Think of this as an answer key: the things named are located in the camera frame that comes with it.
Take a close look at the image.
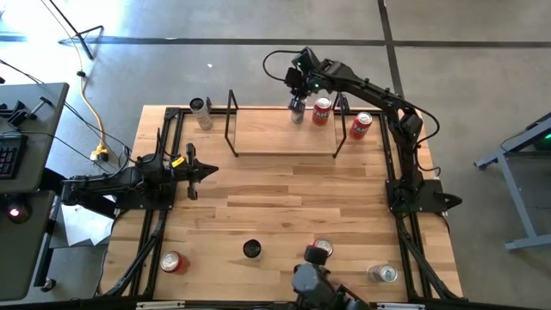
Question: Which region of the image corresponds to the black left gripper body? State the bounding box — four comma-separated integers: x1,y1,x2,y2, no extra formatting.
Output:
171,143,199,202

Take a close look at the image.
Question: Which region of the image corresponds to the wooden shelf black metal frame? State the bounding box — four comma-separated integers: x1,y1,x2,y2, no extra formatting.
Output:
224,89,350,159

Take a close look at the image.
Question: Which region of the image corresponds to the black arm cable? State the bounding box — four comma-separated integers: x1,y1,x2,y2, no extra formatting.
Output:
262,48,302,83

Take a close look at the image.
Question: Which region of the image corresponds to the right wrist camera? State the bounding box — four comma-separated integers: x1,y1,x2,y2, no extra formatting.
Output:
292,46,322,72

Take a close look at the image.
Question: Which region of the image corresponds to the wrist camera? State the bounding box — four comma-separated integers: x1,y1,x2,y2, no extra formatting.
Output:
292,46,322,72
148,152,173,176

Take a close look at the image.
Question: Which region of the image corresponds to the yellow cable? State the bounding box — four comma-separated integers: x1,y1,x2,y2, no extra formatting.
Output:
72,40,111,163

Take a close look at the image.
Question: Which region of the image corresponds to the black floor stand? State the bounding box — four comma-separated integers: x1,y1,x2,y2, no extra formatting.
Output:
45,0,106,61

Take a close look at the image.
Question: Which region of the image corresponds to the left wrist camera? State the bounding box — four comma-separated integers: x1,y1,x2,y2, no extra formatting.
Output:
148,152,173,176

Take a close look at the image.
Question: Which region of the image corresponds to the blue silver slim can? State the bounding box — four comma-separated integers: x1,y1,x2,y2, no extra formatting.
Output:
288,97,307,125

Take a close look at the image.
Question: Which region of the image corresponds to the white frame label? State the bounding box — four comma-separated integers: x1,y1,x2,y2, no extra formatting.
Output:
136,300,186,310
376,302,427,310

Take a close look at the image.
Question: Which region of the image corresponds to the red lit button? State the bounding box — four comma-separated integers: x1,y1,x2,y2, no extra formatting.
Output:
4,200,32,225

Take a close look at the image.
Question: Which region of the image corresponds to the white slim can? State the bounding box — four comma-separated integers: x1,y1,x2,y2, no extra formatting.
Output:
189,96,214,132

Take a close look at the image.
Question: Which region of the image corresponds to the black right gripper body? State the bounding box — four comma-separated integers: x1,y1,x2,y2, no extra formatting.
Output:
284,66,322,98

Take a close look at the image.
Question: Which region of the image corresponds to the red cola can black script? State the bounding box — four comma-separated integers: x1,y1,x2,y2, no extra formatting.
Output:
313,237,335,258
158,251,191,276

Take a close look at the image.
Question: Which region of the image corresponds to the red Fanta can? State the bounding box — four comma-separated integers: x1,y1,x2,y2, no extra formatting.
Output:
311,96,333,127
348,111,374,141

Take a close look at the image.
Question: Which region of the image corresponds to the silver can bottom right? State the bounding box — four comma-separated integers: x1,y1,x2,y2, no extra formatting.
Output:
366,263,399,284

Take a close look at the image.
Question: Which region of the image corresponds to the black desk clamp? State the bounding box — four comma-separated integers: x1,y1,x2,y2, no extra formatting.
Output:
0,96,55,128

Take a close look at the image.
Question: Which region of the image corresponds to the yellow white power plug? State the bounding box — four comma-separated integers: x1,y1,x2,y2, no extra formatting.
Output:
89,144,111,163

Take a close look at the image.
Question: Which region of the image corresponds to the grey side table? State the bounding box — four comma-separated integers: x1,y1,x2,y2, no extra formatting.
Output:
473,111,551,251

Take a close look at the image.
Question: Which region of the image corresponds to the black keyboard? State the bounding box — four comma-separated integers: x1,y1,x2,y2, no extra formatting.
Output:
0,133,28,181

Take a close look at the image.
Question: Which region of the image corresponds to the grey desk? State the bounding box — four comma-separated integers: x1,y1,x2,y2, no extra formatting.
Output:
0,81,70,195

